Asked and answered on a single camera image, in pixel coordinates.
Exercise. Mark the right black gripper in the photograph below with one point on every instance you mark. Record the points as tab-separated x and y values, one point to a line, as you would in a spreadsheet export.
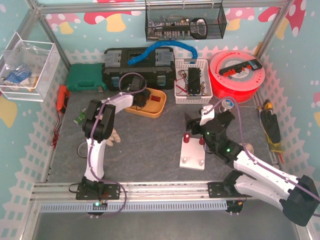
194	124

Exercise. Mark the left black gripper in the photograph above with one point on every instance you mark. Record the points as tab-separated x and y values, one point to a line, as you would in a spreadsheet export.
141	100

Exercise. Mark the white peg base plate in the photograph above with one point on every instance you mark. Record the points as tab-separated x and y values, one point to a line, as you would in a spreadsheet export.
192	155

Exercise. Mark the white work glove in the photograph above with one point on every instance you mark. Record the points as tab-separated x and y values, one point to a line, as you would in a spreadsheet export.
114	138

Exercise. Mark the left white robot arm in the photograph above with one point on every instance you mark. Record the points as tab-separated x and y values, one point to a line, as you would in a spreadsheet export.
99	121

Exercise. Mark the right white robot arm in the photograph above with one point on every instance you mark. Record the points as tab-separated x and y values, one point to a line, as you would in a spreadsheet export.
297	197

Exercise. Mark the small red spring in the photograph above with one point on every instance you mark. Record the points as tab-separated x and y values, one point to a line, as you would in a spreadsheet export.
155	98

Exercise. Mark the white perforated basket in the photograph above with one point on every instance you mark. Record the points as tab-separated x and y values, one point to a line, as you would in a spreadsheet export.
180	84

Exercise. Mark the black toolbox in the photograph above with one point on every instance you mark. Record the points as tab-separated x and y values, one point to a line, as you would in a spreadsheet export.
158	68

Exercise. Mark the orange plastic tray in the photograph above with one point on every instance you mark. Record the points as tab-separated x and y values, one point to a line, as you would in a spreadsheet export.
152	109

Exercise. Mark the black module in basket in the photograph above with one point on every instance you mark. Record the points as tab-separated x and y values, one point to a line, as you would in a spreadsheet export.
193	82

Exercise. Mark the green plastic case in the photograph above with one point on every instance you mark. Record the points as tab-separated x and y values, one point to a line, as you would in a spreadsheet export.
85	77

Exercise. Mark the red filament spool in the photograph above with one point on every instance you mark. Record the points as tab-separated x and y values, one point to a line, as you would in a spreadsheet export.
241	86

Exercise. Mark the green small tool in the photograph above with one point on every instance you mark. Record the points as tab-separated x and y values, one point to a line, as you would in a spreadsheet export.
79	119

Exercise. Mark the orange multimeter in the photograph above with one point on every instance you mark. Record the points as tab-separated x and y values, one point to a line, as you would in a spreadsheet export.
62	99

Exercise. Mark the black yellow work glove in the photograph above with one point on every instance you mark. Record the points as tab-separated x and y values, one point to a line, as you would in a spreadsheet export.
272	130

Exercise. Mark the black terminal strip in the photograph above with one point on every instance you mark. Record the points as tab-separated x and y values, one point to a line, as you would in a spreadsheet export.
252	64

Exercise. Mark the grey tape roll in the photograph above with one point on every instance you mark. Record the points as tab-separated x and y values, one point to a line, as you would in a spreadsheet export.
82	150

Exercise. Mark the blue white glove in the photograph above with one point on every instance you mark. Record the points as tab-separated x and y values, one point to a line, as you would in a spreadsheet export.
19	76

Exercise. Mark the solder wire spool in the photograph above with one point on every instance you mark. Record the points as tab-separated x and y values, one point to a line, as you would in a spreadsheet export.
226	105

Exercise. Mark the black wire mesh basket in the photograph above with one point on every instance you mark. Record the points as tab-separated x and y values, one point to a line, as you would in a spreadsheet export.
184	20

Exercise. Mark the aluminium rail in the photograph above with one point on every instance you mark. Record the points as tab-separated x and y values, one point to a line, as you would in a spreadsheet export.
152	191

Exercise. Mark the yellow handled screwdriver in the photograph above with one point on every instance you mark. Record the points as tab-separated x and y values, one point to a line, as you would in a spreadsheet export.
267	106

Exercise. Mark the grey slotted cable duct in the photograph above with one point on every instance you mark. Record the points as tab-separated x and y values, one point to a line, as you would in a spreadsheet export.
143	206

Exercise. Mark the clear acrylic wall box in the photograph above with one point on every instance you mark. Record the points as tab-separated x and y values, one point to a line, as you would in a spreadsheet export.
42	58

